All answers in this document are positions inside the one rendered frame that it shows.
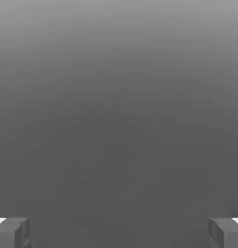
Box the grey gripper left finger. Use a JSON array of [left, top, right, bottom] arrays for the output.
[[0, 217, 32, 248]]

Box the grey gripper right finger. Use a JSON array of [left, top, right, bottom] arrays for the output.
[[207, 217, 238, 248]]

